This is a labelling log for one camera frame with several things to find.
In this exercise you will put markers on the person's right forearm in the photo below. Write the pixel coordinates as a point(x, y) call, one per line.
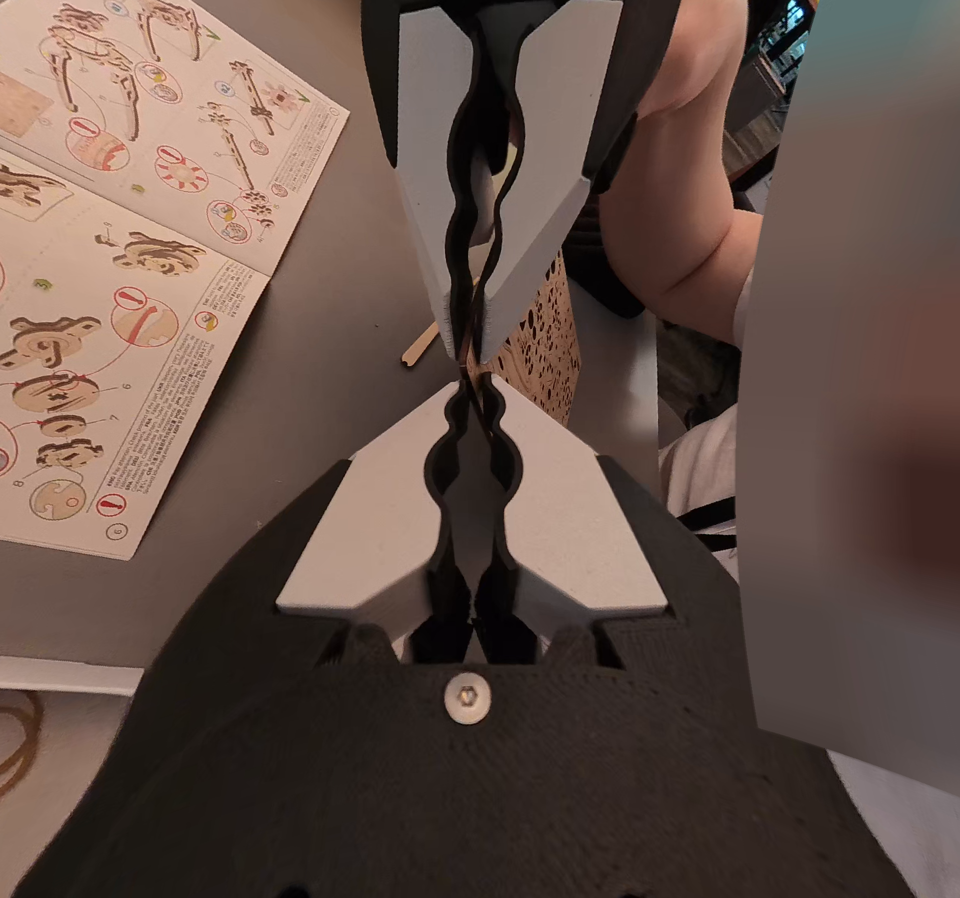
point(697, 50)

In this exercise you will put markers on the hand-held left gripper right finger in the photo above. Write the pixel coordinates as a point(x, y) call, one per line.
point(577, 538)

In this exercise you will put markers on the person's white shirt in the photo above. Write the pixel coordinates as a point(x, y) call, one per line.
point(697, 463)

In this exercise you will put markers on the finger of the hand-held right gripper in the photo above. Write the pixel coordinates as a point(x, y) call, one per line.
point(559, 125)
point(424, 132)

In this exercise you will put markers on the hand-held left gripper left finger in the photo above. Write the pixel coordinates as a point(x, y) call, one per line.
point(360, 538)

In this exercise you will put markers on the assembly instruction booklet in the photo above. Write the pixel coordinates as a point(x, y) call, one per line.
point(150, 162)

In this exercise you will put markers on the background shelving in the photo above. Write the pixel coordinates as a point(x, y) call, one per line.
point(780, 50)

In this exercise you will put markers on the flat wooden stick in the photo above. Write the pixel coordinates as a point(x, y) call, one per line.
point(420, 343)

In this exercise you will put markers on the laser-cut wooden parts sheet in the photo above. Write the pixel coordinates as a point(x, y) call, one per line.
point(547, 358)

